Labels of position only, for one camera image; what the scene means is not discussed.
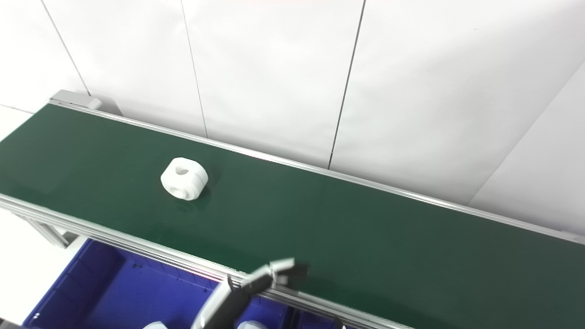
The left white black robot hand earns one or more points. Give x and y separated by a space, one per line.
237 292

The white plastic cylinder part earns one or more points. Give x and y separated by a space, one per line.
185 178
155 326
251 325

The blue bin with black parts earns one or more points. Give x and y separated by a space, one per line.
315 322

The aluminium conveyor leg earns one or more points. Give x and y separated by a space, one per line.
50 233

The blue bin with white parts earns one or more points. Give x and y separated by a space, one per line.
128 297

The grey conveyor motor housing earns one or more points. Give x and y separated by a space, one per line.
75 98

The green conveyor belt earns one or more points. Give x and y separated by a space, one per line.
137 249
343 228

